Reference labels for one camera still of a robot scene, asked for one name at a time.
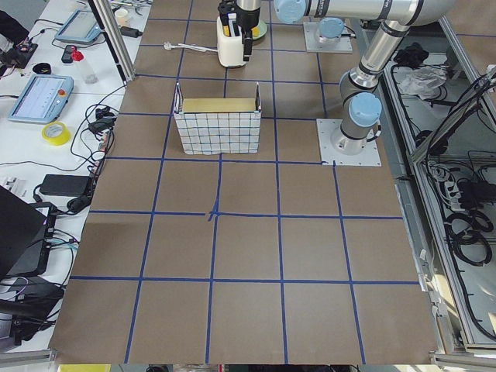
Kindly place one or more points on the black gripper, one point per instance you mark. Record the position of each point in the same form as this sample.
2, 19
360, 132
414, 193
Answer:
248, 17

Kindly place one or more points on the white toaster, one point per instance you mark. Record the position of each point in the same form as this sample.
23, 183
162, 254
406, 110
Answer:
230, 48

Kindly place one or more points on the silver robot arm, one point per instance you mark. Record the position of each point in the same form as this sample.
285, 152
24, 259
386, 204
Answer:
238, 25
357, 86

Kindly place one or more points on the light green plate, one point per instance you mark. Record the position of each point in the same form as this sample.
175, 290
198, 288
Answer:
259, 31

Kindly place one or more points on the white paper cup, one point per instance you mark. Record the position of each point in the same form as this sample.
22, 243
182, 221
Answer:
122, 17

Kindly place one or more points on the red capped squeeze bottle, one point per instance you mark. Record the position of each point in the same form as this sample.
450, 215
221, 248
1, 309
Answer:
84, 67

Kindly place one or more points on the blue teach pendant far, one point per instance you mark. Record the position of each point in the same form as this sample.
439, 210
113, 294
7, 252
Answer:
80, 28

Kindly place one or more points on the blue teach pendant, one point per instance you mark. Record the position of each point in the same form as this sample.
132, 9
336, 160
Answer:
80, 28
43, 99

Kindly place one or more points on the yellow tape roll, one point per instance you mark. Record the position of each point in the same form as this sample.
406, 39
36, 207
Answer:
56, 133

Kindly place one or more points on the blue teach pendant near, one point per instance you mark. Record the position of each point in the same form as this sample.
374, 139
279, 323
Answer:
43, 99

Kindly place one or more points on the black power adapter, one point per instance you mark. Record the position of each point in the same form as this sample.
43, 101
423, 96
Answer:
64, 185

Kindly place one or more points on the black laptop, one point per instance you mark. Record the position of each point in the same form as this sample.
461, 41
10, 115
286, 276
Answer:
26, 229

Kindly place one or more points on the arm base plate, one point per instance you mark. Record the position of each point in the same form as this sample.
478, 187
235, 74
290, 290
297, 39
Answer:
338, 150
315, 42

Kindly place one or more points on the wire basket with wooden shelf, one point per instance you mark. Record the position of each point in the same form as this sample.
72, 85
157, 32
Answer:
210, 126

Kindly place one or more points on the aluminium frame post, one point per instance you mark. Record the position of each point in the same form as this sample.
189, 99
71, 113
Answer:
108, 25

